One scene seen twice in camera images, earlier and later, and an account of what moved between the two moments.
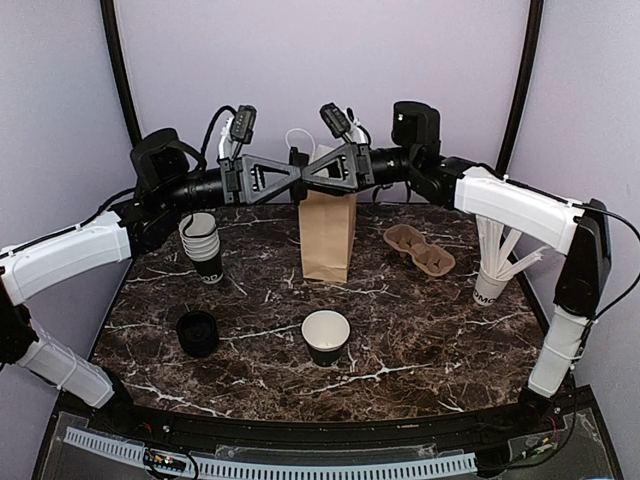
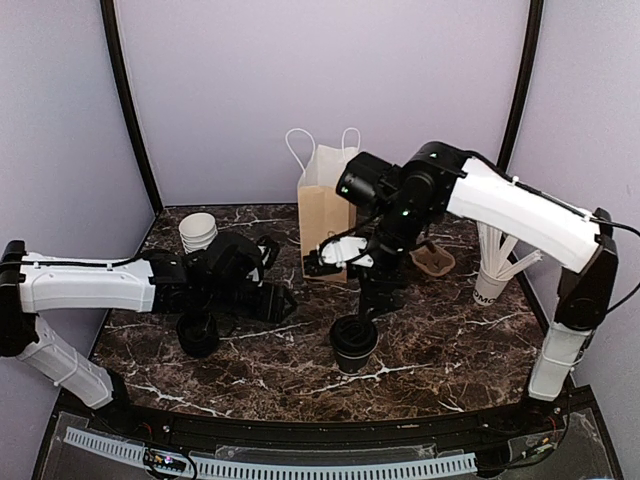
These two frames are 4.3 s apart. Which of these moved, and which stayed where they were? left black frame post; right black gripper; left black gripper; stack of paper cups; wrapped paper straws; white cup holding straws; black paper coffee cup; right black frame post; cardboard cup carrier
Moved: left black gripper; right black gripper; black paper coffee cup
Stayed: white cup holding straws; right black frame post; left black frame post; cardboard cup carrier; wrapped paper straws; stack of paper cups
